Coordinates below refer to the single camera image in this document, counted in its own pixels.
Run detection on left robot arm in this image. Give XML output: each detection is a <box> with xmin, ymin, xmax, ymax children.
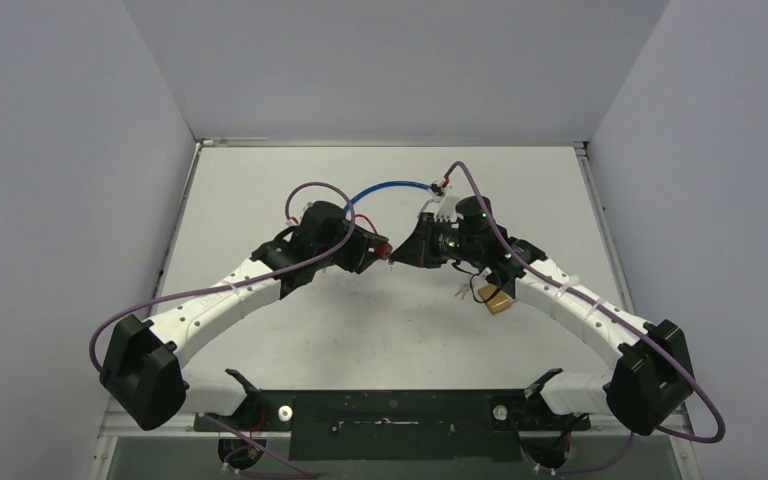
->
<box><xmin>99</xmin><ymin>201</ymin><xmax>392</xmax><ymax>431</ymax></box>

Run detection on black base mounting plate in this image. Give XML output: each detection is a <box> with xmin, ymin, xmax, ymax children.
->
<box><xmin>194</xmin><ymin>389</ymin><xmax>591</xmax><ymax>462</ymax></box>

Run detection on red cable padlock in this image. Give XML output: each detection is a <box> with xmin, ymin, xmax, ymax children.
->
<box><xmin>356</xmin><ymin>213</ymin><xmax>392</xmax><ymax>260</ymax></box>

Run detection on brass padlock short shackle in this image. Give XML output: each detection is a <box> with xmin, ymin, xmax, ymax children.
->
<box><xmin>476</xmin><ymin>285</ymin><xmax>514</xmax><ymax>315</ymax></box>

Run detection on loose silver keys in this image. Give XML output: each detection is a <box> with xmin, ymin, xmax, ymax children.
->
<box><xmin>454</xmin><ymin>282</ymin><xmax>472</xmax><ymax>300</ymax></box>

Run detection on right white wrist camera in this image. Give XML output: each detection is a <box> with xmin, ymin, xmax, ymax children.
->
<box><xmin>424</xmin><ymin>184</ymin><xmax>463</xmax><ymax>223</ymax></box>

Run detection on blue cable lock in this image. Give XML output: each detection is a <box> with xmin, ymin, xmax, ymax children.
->
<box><xmin>349</xmin><ymin>180</ymin><xmax>431</xmax><ymax>206</ymax></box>

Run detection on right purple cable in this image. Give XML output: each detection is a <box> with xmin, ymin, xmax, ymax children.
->
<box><xmin>443</xmin><ymin>161</ymin><xmax>727</xmax><ymax>444</ymax></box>

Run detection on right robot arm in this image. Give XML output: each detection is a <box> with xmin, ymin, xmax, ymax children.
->
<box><xmin>390</xmin><ymin>196</ymin><xmax>693</xmax><ymax>435</ymax></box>

